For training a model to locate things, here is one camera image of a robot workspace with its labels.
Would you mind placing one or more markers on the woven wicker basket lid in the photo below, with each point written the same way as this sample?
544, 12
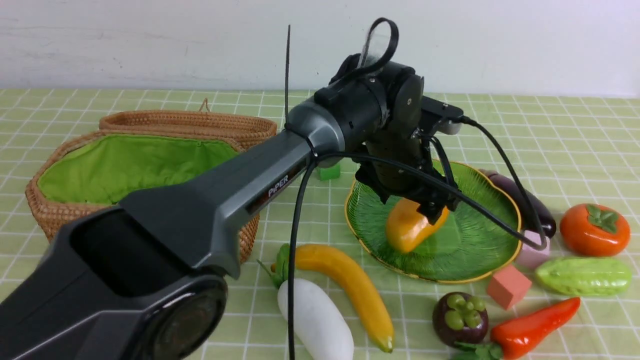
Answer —
248, 131

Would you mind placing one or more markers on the black cable tie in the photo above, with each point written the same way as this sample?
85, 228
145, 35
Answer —
287, 78

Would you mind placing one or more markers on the salmon red cube block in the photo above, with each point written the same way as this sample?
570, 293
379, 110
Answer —
508, 286

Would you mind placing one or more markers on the green cube block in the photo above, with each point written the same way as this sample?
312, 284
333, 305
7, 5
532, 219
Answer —
325, 174

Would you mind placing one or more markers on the green toy cucumber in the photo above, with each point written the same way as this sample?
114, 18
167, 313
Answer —
584, 276

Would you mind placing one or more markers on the white toy radish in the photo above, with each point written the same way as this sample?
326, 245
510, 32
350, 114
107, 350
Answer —
318, 323

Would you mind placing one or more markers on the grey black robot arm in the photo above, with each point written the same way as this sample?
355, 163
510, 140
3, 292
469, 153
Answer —
144, 279

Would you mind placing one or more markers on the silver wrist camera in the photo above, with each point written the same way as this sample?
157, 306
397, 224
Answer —
438, 116

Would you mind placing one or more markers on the orange yellow toy mango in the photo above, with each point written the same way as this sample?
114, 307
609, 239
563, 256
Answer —
406, 228

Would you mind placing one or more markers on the green fabric basket lining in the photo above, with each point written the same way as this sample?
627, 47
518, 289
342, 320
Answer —
107, 169

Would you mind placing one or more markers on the yellow toy banana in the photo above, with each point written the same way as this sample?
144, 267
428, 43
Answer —
357, 285

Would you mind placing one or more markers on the orange toy persimmon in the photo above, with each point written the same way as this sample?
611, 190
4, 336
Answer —
590, 229

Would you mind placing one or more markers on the pink cube block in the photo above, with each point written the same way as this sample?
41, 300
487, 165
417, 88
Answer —
529, 257

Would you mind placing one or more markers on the green leaf-shaped glass plate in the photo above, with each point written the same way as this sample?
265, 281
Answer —
468, 247

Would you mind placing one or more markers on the green checkered tablecloth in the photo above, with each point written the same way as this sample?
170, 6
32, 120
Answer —
566, 150

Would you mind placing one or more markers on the purple toy mangosteen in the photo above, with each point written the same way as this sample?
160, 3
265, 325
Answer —
460, 318

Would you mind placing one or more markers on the dark purple toy eggplant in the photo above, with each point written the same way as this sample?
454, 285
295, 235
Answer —
544, 215

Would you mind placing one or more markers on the woven wicker basket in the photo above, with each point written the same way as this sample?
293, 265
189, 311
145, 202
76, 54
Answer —
51, 215

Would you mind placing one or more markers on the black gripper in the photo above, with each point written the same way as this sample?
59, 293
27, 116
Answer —
409, 168

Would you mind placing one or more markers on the red toy chili pepper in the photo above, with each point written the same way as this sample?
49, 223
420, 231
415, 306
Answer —
516, 337

